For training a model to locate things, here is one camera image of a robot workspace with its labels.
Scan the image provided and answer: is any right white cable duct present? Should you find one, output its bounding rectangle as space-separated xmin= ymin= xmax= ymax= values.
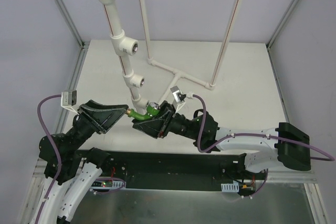
xmin=220 ymin=182 xmax=239 ymax=193

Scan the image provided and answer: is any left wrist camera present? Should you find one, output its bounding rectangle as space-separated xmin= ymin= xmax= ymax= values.
xmin=60 ymin=90 xmax=79 ymax=114

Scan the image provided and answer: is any white cable duct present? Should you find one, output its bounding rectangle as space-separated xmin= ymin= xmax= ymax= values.
xmin=91 ymin=179 xmax=126 ymax=190
xmin=220 ymin=182 xmax=239 ymax=193

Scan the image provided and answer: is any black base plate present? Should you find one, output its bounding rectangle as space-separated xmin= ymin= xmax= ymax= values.
xmin=78 ymin=149 xmax=268 ymax=190

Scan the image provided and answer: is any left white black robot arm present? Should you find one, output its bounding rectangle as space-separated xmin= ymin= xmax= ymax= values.
xmin=30 ymin=100 xmax=129 ymax=223

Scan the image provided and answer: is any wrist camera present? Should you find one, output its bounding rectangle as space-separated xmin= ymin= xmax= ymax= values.
xmin=60 ymin=90 xmax=79 ymax=114
xmin=170 ymin=86 xmax=186 ymax=112

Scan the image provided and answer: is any right aluminium frame post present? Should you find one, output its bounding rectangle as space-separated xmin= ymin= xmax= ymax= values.
xmin=266 ymin=0 xmax=301 ymax=51

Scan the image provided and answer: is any aluminium frame post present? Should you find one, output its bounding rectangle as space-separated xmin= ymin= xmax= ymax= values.
xmin=266 ymin=0 xmax=301 ymax=51
xmin=54 ymin=0 xmax=85 ymax=48

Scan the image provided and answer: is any white pipe assembly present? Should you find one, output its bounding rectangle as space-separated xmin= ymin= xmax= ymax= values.
xmin=99 ymin=0 xmax=242 ymax=112

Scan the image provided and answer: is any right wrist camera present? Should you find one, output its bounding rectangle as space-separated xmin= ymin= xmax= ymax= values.
xmin=170 ymin=86 xmax=186 ymax=112

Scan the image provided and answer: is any left aluminium frame post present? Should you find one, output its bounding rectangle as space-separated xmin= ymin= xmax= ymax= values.
xmin=54 ymin=0 xmax=85 ymax=48

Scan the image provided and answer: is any left white cable duct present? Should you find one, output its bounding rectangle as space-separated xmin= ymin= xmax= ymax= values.
xmin=91 ymin=179 xmax=126 ymax=190

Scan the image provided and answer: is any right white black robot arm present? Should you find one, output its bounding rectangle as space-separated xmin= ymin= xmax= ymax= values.
xmin=127 ymin=102 xmax=311 ymax=179

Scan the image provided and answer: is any green water faucet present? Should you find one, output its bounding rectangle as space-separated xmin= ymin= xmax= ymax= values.
xmin=126 ymin=102 xmax=160 ymax=121

